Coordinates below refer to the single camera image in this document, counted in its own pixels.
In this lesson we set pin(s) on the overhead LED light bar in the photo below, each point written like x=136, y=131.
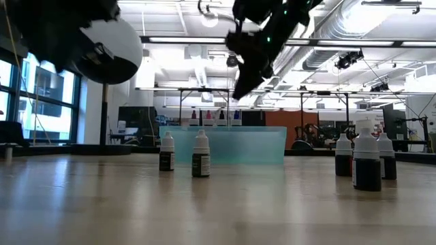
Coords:
x=187, y=39

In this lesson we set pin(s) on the orange partition wall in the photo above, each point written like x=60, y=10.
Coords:
x=289, y=126

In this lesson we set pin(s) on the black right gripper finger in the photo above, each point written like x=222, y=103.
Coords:
x=243, y=85

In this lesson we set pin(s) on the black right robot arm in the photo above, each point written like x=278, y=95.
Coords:
x=289, y=17

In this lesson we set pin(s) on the black background rig frame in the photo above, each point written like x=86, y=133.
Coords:
x=323, y=92
x=204, y=90

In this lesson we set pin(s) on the silver ventilation duct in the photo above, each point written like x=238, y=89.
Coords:
x=340, y=24

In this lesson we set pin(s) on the black ceiling-hung camera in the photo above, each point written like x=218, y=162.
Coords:
x=349, y=59

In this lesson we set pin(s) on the pink food coloring bottle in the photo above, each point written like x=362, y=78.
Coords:
x=208, y=117

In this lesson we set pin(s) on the purple food coloring bottle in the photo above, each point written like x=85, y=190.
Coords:
x=193, y=117

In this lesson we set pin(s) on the black overhead camera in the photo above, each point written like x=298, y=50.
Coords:
x=232, y=61

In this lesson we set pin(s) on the blue food coloring bottle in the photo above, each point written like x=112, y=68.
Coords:
x=236, y=117

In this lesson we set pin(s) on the translucent green plastic tray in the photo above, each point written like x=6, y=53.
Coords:
x=238, y=146

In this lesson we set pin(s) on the small white-capped dropper bottle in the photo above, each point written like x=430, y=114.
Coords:
x=343, y=163
x=366, y=173
x=167, y=160
x=389, y=166
x=201, y=163

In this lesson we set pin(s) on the large window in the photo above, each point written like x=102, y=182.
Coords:
x=51, y=119

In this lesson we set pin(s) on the black food coloring bottle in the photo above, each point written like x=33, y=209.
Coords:
x=221, y=117

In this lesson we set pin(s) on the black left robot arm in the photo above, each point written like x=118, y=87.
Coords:
x=41, y=27

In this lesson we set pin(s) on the black monitor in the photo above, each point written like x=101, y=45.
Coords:
x=136, y=119

